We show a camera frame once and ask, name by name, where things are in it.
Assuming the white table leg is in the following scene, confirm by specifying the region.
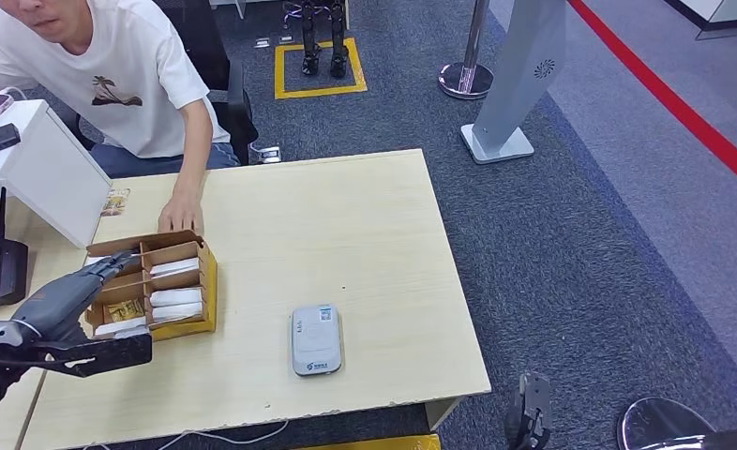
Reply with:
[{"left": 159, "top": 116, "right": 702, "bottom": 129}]
[{"left": 208, "top": 0, "right": 248, "bottom": 20}]

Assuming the white counter base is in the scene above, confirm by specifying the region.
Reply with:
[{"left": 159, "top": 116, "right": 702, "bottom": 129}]
[{"left": 663, "top": 0, "right": 737, "bottom": 41}]

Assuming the white desk partition box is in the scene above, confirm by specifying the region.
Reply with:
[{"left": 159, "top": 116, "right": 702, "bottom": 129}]
[{"left": 0, "top": 98, "right": 112, "bottom": 249}]

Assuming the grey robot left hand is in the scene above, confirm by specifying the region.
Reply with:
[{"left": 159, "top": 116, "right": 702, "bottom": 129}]
[{"left": 10, "top": 249, "right": 141, "bottom": 346}]

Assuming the yellow square floor tape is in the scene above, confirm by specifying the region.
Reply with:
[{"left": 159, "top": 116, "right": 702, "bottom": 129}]
[{"left": 273, "top": 37, "right": 369, "bottom": 100}]

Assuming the grey card reader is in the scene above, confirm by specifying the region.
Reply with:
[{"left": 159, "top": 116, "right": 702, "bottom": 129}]
[{"left": 291, "top": 304, "right": 343, "bottom": 378}]

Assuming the chrome stanchion post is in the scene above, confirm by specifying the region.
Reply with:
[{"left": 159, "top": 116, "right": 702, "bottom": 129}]
[{"left": 438, "top": 0, "right": 495, "bottom": 101}]

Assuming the thin white floor cable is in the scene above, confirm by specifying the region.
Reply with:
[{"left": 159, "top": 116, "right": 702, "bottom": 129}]
[{"left": 85, "top": 422, "right": 290, "bottom": 450}]

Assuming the person's left hand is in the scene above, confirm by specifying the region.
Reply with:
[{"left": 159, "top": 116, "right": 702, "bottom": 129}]
[{"left": 158, "top": 186, "right": 205, "bottom": 236}]

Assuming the person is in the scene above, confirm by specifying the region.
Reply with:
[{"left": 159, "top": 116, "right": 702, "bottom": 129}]
[{"left": 0, "top": 0, "right": 240, "bottom": 236}]

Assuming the yellow floor tape strip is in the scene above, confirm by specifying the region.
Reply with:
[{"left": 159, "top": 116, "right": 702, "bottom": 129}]
[{"left": 296, "top": 434, "right": 443, "bottom": 450}]

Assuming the gold card packet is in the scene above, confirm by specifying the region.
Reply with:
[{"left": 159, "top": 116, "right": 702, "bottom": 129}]
[{"left": 104, "top": 298, "right": 146, "bottom": 323}]

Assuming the cardboard card organizer box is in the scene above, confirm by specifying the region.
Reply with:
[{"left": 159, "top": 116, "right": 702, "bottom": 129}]
[{"left": 84, "top": 230, "right": 218, "bottom": 343}]

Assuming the small black humanoid robot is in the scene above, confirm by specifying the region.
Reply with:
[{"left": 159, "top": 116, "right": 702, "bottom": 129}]
[{"left": 281, "top": 0, "right": 351, "bottom": 80}]

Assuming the round chrome stanchion base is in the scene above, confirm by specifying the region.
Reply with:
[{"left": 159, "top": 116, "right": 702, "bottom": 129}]
[{"left": 616, "top": 397, "right": 717, "bottom": 450}]

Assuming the red floor tape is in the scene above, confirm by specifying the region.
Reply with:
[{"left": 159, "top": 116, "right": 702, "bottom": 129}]
[{"left": 566, "top": 0, "right": 737, "bottom": 202}]

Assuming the black office chair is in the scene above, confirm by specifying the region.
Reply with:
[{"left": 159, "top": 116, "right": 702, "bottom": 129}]
[{"left": 69, "top": 0, "right": 261, "bottom": 168}]

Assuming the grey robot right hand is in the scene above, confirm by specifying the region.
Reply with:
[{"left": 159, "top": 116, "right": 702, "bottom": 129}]
[{"left": 504, "top": 372, "right": 554, "bottom": 450}]

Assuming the grey standing kiosk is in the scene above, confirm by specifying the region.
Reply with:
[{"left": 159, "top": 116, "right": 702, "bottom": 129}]
[{"left": 459, "top": 0, "right": 568, "bottom": 166}]

